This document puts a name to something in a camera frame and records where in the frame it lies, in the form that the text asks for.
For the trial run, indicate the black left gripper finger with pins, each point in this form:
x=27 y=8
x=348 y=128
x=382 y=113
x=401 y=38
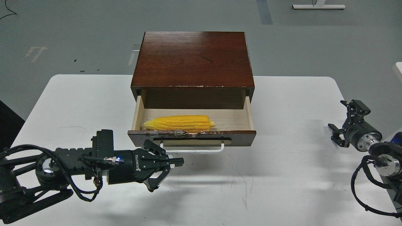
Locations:
x=159 y=155
x=154 y=183

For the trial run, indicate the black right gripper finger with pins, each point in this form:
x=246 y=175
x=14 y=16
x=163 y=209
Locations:
x=339 y=135
x=356 y=111

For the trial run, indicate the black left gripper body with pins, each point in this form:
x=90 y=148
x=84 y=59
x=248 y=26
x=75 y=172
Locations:
x=129 y=171

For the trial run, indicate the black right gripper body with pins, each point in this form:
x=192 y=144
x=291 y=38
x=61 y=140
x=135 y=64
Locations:
x=361 y=135

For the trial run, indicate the wooden drawer with white handle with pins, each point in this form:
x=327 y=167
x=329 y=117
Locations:
x=233 y=128

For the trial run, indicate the yellow corn cob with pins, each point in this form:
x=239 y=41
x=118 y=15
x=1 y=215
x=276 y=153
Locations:
x=188 y=123

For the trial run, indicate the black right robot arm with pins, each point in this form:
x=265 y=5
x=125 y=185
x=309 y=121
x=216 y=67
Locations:
x=387 y=161

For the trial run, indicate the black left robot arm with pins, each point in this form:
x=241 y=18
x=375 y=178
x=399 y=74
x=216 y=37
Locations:
x=34 y=178

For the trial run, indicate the dark wooden drawer cabinet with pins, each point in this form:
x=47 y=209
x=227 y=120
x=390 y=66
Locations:
x=193 y=70

